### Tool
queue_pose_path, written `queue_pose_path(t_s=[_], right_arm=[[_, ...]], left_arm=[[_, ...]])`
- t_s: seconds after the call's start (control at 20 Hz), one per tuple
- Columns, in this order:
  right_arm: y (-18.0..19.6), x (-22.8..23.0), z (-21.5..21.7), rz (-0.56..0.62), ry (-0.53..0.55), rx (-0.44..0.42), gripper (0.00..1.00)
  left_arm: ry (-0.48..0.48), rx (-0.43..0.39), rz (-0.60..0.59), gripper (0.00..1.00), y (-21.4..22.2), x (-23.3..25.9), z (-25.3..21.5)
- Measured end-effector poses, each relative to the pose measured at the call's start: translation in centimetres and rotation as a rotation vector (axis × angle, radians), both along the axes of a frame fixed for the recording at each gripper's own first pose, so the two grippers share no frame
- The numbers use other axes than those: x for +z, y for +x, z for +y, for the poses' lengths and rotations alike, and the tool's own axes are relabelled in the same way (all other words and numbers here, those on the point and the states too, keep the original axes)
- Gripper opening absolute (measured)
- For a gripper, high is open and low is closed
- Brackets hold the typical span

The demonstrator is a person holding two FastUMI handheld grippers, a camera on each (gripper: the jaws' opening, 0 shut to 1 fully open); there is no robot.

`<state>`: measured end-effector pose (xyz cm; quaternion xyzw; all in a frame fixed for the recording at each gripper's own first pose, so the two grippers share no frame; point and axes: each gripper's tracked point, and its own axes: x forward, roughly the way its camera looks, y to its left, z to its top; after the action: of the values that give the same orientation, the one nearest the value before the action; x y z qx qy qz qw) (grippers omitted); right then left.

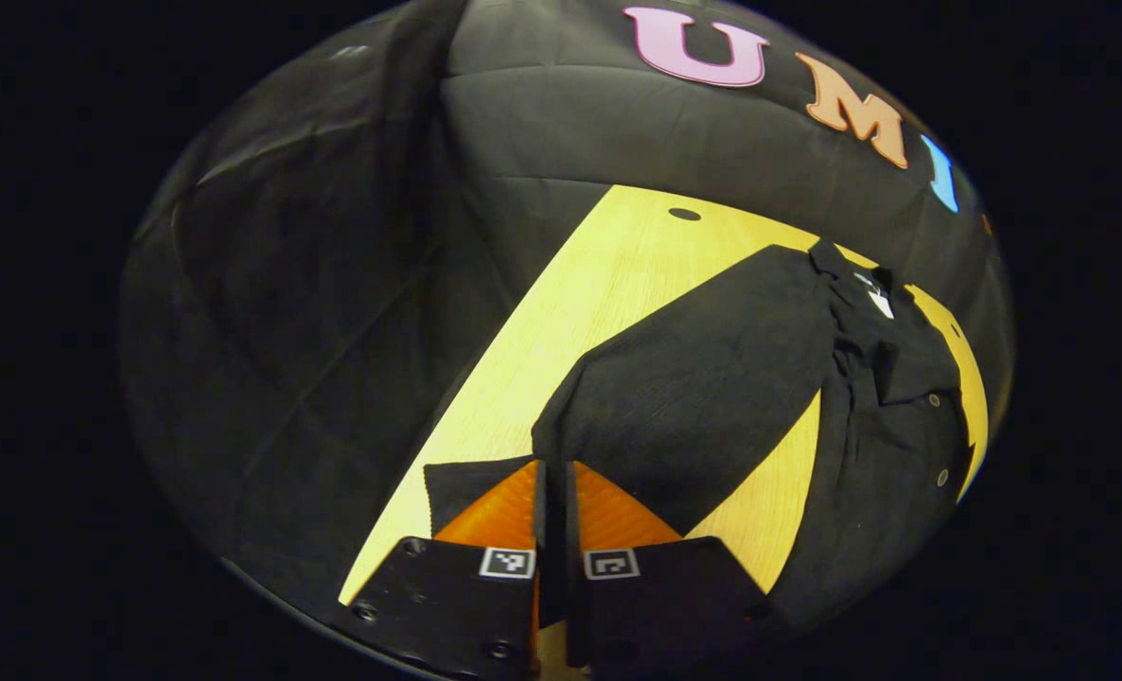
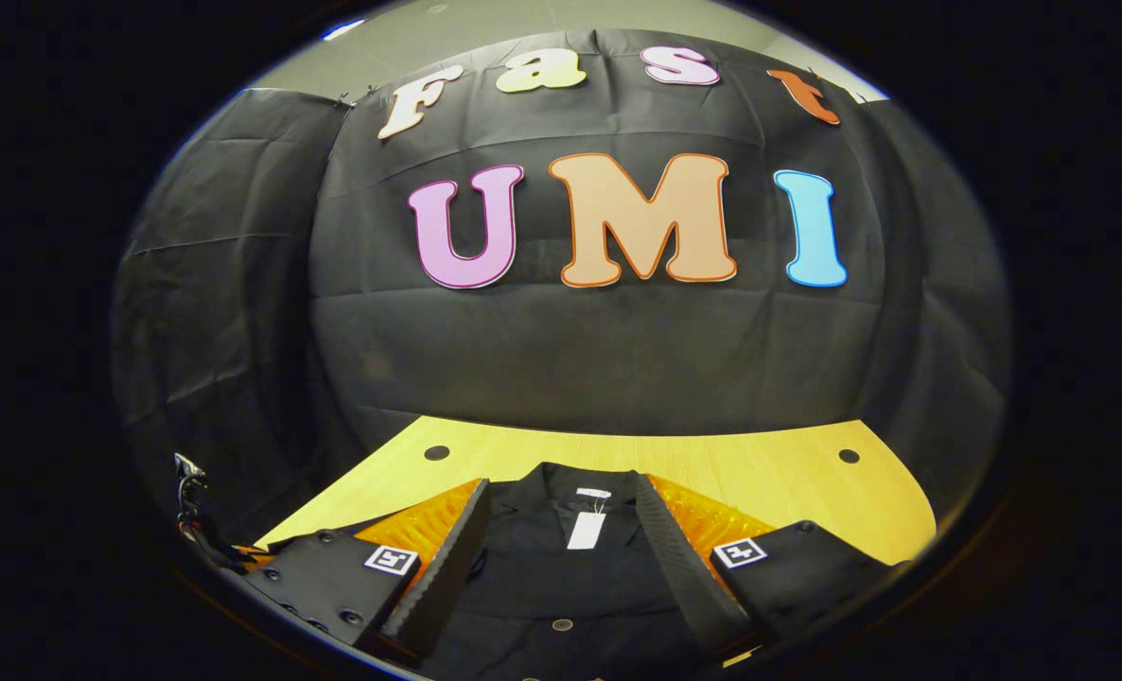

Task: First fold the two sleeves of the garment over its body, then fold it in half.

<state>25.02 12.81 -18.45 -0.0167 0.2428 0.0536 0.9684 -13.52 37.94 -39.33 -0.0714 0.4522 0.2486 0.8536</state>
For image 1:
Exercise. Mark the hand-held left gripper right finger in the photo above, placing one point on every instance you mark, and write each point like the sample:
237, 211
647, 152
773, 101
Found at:
571, 605

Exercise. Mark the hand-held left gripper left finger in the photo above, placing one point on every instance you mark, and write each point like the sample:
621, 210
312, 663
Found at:
539, 530

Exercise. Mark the black button shirt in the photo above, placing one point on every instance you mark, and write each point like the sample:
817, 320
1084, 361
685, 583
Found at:
712, 378

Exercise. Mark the black backdrop cloth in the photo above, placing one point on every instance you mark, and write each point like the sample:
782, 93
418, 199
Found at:
334, 284

